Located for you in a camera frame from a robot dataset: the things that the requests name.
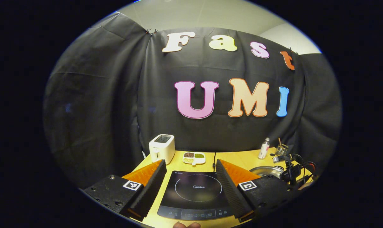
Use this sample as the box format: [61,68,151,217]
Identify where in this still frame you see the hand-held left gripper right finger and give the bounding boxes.
[216,159,301,224]

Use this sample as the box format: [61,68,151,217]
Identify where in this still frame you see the black induction cooktop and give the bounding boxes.
[157,171,239,221]

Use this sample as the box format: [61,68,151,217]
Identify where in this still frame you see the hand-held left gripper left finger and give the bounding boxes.
[83,159,167,222]

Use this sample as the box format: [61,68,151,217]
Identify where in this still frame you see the clear plastic bottle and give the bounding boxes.
[258,138,270,159]

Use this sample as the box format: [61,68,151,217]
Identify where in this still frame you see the black backdrop cloth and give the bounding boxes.
[42,11,342,190]

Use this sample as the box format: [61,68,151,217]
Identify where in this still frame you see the white divided bean plate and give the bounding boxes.
[183,152,206,166]

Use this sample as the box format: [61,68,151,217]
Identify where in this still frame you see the glass cup with stick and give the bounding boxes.
[275,137,289,156]

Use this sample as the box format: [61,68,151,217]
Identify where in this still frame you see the stainless steel pot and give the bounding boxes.
[249,166,285,180]

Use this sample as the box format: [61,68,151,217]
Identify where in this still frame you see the white toaster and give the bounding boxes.
[149,134,175,164]

